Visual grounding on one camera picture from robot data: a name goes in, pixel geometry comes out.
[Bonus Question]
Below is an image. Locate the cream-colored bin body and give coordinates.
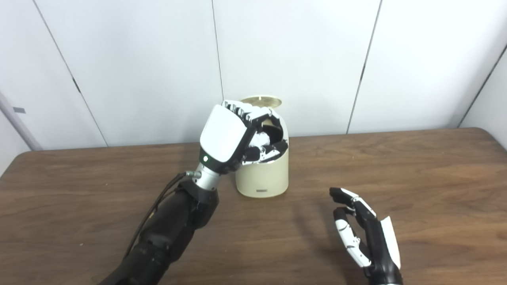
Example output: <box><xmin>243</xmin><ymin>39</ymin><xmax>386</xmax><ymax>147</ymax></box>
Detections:
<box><xmin>235</xmin><ymin>104</ymin><xmax>290</xmax><ymax>198</ymax></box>

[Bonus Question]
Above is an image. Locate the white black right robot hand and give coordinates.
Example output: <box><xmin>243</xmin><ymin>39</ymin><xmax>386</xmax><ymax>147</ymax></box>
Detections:
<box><xmin>329</xmin><ymin>187</ymin><xmax>404</xmax><ymax>285</ymax></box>

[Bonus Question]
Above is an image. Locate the cream round bin lid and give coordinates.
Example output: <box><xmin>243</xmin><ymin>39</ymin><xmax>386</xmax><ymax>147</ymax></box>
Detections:
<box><xmin>240</xmin><ymin>95</ymin><xmax>283</xmax><ymax>108</ymax></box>

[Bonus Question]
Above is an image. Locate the gray corner post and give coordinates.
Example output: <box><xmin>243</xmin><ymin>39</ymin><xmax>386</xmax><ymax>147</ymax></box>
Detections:
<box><xmin>0</xmin><ymin>91</ymin><xmax>42</xmax><ymax>152</ymax></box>

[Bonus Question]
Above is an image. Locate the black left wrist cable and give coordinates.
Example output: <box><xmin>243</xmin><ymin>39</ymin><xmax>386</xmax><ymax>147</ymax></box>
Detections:
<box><xmin>123</xmin><ymin>170</ymin><xmax>202</xmax><ymax>262</ymax></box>

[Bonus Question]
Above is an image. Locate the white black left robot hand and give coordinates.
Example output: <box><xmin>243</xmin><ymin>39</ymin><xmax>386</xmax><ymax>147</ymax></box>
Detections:
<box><xmin>198</xmin><ymin>100</ymin><xmax>289</xmax><ymax>175</ymax></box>

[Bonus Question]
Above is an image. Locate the white paper ball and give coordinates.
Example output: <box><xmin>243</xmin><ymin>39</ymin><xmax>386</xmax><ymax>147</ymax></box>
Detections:
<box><xmin>250</xmin><ymin>133</ymin><xmax>271</xmax><ymax>151</ymax></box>

